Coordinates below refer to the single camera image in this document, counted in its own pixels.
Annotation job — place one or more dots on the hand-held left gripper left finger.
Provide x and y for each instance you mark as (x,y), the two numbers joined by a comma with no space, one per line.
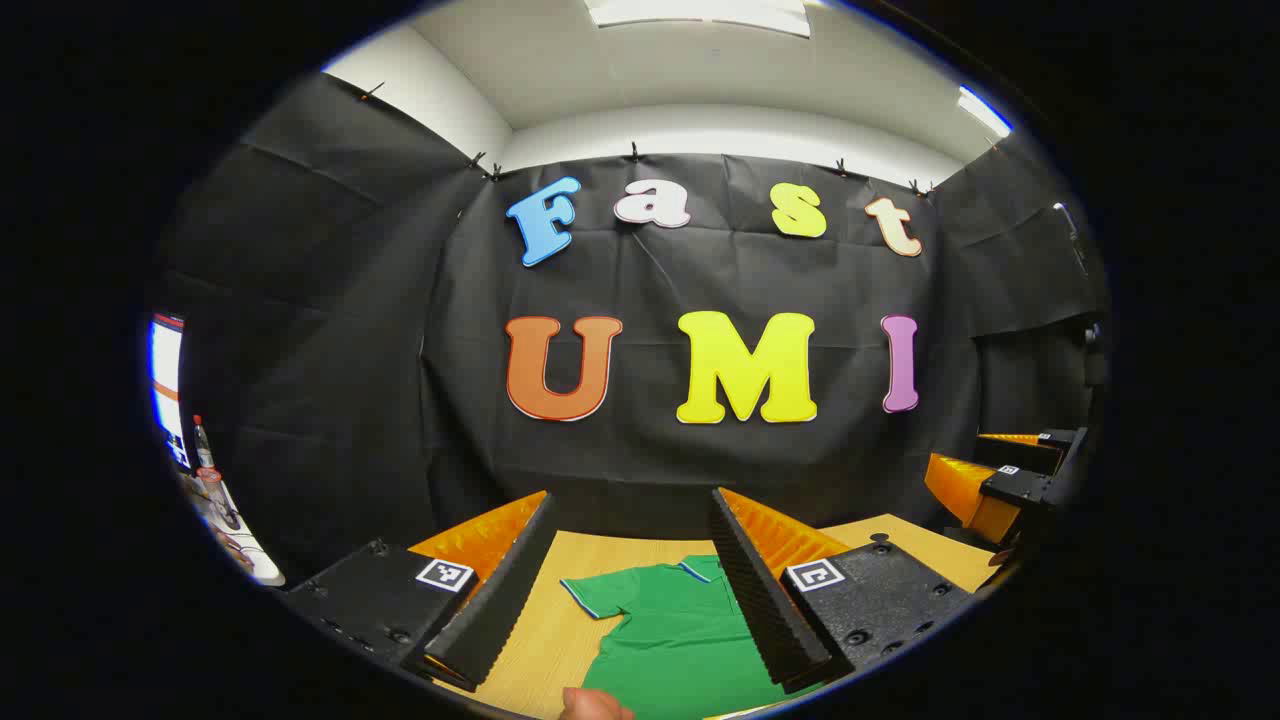
(500,600)

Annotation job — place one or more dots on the white side table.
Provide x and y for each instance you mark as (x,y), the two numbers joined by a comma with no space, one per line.
(245,550)

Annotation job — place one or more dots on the ceiling light panel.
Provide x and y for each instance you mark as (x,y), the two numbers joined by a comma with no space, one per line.
(985,110)
(700,15)

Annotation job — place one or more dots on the green T-shirt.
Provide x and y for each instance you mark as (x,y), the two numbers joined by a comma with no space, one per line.
(670,640)

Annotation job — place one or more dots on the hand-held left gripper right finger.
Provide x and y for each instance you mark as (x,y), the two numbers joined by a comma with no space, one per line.
(755,600)

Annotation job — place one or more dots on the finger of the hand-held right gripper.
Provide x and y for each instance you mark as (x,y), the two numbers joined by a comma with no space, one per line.
(1030,455)
(1020,490)

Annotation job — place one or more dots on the clear plastic bottle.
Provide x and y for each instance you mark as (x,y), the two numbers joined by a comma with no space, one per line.
(203,445)

